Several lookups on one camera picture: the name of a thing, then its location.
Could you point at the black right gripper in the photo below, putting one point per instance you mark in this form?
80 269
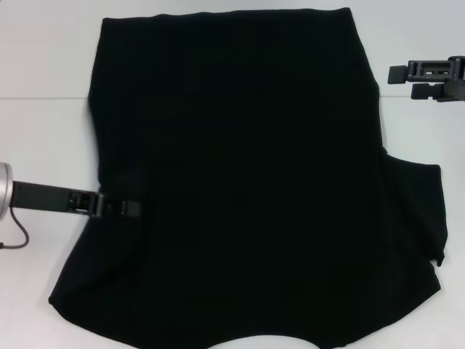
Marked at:
458 69

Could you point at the black t-shirt with FREE print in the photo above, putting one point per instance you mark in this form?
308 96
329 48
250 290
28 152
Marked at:
236 145

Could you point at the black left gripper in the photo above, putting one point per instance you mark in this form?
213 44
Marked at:
40 198

